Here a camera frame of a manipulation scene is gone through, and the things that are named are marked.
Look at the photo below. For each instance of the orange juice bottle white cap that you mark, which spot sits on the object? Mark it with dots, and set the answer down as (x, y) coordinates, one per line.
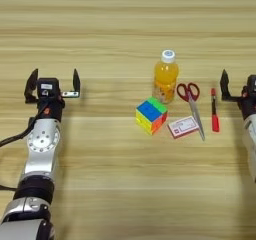
(165, 79)

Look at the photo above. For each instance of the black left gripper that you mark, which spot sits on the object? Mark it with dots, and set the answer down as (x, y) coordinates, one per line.
(53, 108)

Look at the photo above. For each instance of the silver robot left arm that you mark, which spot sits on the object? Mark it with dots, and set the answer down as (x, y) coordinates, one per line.
(39, 150)

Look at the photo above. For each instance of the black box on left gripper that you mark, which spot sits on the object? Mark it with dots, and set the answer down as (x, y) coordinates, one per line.
(47, 87)

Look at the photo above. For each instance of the multicoloured puzzle cube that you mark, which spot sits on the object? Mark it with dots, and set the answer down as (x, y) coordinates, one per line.
(151, 115)

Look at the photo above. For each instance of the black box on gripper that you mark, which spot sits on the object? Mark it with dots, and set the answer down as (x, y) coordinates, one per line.
(252, 83)
(47, 87)

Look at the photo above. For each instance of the red marker pen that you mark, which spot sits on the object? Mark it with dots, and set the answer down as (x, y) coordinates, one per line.
(215, 112)

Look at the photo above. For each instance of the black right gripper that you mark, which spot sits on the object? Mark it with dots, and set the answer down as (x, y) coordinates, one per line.
(247, 104)

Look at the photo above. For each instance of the small red white card box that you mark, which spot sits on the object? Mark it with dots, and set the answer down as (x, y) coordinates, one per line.
(183, 126)

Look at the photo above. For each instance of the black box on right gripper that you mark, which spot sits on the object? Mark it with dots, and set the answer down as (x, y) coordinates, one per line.
(252, 83)

